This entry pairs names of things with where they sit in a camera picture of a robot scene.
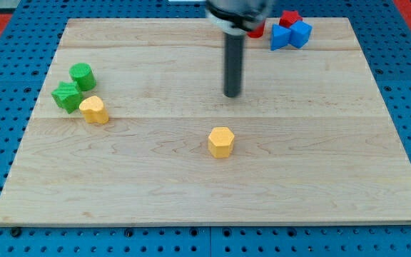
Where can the blue triangle block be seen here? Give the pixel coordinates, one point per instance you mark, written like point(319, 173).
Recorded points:
point(280, 37)

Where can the green star block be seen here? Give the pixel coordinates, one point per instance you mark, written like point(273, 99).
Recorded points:
point(67, 96)

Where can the blue cube block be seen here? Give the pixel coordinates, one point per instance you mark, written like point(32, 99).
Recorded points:
point(300, 34)

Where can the red star block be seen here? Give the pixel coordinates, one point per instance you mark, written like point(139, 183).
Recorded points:
point(288, 18)

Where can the green cylinder block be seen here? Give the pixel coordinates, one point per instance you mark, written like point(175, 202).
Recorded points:
point(82, 74)

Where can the red cylinder block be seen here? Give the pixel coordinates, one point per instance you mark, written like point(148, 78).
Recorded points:
point(258, 31)

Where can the wooden board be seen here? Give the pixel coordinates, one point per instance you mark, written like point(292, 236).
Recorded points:
point(314, 142)

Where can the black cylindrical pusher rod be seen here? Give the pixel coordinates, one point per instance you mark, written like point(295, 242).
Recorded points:
point(233, 65)

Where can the yellow heart block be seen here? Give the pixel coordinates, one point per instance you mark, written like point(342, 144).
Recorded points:
point(93, 110)

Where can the yellow hexagon block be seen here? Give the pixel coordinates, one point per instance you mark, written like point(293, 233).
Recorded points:
point(221, 142)

